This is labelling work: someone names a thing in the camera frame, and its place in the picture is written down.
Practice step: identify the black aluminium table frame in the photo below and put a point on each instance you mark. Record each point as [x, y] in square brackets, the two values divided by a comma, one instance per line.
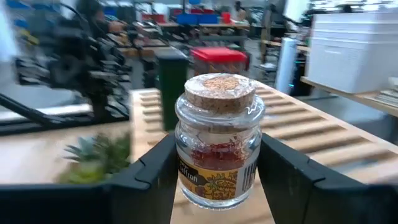
[31, 124]

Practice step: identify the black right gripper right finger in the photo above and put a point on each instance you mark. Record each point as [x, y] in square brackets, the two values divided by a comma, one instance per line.
[326, 202]

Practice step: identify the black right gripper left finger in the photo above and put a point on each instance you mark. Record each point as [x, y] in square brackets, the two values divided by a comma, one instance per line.
[93, 202]

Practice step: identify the stack of books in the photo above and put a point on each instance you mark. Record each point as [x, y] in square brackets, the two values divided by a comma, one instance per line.
[388, 93]

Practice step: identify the red container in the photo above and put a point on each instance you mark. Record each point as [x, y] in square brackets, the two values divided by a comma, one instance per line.
[226, 17]

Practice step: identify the white storage box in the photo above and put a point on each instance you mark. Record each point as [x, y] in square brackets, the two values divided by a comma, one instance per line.
[351, 56]

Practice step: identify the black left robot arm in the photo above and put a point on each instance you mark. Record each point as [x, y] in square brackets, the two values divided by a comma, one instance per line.
[71, 68]

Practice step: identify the blue storage bin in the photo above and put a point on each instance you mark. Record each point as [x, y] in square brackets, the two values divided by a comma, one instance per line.
[196, 18]

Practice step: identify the cork-top saffron glass jar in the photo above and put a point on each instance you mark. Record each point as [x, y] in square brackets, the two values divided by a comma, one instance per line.
[217, 155]

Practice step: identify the wooden slatted shelf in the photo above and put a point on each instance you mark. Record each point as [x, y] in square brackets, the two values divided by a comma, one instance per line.
[311, 124]

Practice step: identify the red-lid smoked paprika tin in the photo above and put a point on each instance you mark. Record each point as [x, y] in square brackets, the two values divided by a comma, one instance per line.
[217, 54]

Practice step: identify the potted succulent plant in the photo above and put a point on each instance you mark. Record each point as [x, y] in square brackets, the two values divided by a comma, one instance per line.
[99, 158]

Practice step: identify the person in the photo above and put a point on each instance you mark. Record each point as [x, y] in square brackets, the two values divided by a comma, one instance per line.
[240, 12]
[93, 15]

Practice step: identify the wooden desk with grey legs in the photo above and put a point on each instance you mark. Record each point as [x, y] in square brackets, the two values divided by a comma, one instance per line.
[357, 98]

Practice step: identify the dark green black pepper tin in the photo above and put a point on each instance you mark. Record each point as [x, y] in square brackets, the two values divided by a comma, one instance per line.
[172, 90]

